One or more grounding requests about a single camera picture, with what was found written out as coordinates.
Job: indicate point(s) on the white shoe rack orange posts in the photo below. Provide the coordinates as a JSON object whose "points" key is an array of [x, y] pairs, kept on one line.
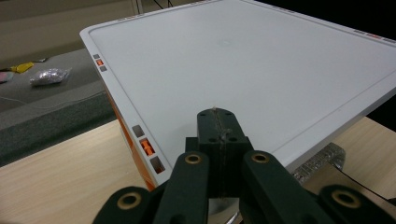
{"points": [[218, 62]]}

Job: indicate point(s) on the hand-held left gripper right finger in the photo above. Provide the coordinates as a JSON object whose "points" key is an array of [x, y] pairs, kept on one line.
{"points": [[233, 137]]}

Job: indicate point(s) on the clear plastic bag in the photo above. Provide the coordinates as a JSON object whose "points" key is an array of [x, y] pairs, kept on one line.
{"points": [[49, 76]]}

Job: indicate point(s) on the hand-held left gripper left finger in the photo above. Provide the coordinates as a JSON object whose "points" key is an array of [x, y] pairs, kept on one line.
{"points": [[210, 130]]}

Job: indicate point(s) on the yellow packet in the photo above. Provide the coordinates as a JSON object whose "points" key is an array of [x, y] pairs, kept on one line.
{"points": [[21, 67]]}

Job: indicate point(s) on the pink packet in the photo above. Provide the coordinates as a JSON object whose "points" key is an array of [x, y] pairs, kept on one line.
{"points": [[4, 76]]}

